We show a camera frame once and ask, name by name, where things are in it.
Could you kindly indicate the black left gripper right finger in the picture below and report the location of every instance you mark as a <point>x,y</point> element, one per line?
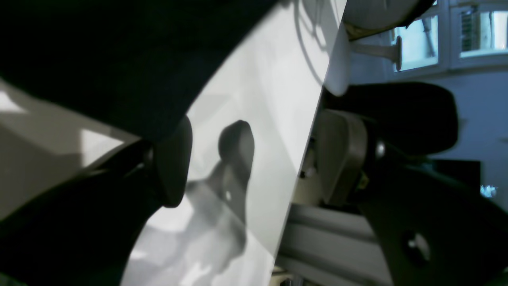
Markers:
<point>433,230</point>

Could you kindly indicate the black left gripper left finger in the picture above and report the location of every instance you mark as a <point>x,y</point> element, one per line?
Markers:
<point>82,232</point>

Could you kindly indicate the black t-shirt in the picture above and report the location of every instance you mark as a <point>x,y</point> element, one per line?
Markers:
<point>136,65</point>

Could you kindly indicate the black office chair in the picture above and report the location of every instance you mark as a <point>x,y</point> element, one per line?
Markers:
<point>417,118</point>

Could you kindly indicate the aluminium table frame rail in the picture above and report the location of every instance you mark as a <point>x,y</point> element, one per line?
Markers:
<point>332,248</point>

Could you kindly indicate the window frame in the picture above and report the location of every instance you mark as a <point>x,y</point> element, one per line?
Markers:
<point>452,36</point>

